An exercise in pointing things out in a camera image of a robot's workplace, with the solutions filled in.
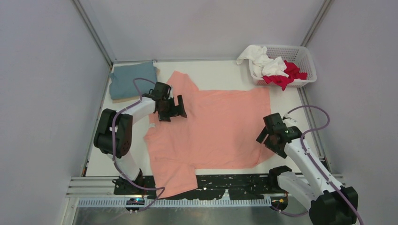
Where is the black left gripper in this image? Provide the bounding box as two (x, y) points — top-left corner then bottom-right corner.
(158, 95), (186, 122)

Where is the peach pink t-shirt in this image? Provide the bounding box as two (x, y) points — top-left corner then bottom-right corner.
(144, 71), (273, 198)

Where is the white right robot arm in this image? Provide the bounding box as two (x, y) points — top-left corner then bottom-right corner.
(256, 113), (359, 225)

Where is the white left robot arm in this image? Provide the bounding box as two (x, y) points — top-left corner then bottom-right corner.
(93, 82), (187, 194)

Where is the tan folded t-shirt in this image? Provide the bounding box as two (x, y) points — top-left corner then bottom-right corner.
(112, 67), (160, 104)

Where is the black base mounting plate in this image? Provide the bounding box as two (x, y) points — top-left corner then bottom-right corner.
(112, 173), (286, 200)

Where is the blue folded t-shirt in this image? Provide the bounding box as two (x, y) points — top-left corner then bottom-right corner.
(109, 61), (157, 100)

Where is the white crumpled t-shirt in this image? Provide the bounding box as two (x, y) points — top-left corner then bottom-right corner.
(236, 45), (286, 78)

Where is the red t-shirt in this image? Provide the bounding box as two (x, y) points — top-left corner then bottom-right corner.
(262, 60), (308, 91)

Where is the white plastic laundry basket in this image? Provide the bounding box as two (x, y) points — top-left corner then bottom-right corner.
(260, 45), (317, 88)

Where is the slotted cable duct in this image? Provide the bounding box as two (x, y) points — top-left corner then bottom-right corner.
(77, 197), (271, 208)

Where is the aluminium frame rail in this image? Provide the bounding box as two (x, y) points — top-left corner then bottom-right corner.
(71, 0), (113, 68)

